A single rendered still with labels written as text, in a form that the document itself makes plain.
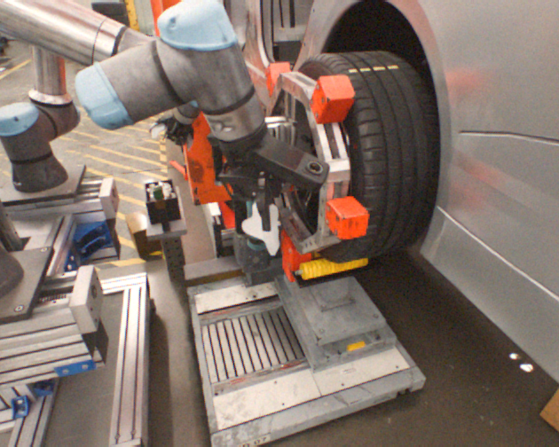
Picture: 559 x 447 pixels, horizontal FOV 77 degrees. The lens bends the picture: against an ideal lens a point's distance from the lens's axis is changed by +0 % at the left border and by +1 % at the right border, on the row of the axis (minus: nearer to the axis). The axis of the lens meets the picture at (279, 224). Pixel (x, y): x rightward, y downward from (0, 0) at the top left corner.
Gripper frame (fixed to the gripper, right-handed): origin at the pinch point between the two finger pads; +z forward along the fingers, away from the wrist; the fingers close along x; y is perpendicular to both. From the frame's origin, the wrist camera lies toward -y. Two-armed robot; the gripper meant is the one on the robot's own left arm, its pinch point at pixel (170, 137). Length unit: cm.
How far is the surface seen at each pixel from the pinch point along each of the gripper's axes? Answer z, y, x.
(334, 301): 0, 48, 78
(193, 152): 10.6, -3.2, 11.5
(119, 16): 557, -567, -86
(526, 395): -36, 77, 147
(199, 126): 2.3, -10.7, 9.7
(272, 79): -35.1, -13.0, 22.3
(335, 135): -59, 18, 31
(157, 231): 35.8, 25.5, 7.9
